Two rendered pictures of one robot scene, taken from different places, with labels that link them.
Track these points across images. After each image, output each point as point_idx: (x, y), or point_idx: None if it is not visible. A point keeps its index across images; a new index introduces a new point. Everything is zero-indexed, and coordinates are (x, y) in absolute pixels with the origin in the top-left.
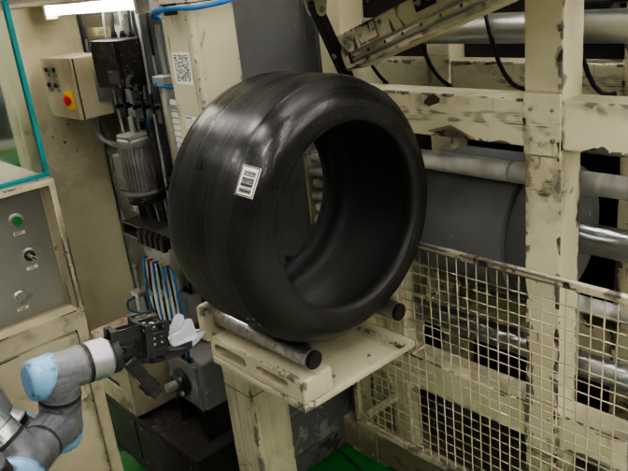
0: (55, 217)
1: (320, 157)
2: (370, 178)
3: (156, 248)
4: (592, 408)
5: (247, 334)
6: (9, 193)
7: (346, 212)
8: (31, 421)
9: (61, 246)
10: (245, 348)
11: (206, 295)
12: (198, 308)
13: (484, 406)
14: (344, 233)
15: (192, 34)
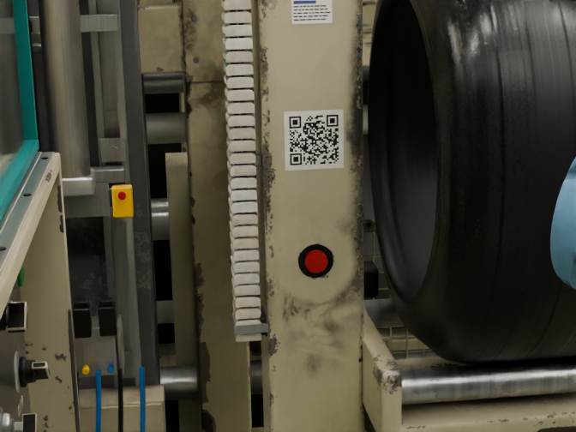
0: (62, 255)
1: (370, 92)
2: (423, 123)
3: (84, 332)
4: None
5: (493, 385)
6: (50, 187)
7: (393, 185)
8: None
9: (57, 335)
10: (486, 415)
11: (545, 299)
12: (389, 375)
13: None
14: (401, 219)
15: None
